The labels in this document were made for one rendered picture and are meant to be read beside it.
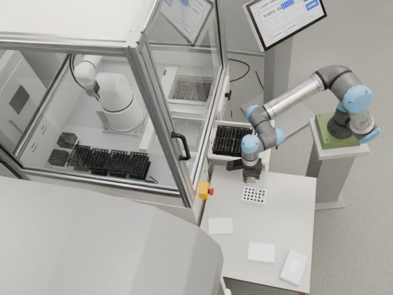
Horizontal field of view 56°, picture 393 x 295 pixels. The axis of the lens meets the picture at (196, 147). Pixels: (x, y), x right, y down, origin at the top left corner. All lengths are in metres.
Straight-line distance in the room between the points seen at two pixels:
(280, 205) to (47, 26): 1.42
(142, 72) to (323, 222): 2.08
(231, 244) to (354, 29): 2.84
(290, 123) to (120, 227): 2.44
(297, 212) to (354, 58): 2.17
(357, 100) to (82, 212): 1.16
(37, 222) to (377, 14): 3.93
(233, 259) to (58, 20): 1.34
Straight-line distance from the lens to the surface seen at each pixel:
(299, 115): 3.30
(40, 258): 1.02
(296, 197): 2.08
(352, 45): 4.01
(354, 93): 1.65
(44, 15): 1.31
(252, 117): 1.67
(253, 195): 2.04
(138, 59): 1.05
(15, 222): 1.10
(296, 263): 1.91
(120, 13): 1.19
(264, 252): 1.90
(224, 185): 2.11
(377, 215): 2.99
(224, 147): 2.07
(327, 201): 2.91
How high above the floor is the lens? 2.63
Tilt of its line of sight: 56 degrees down
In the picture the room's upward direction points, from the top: 14 degrees counter-clockwise
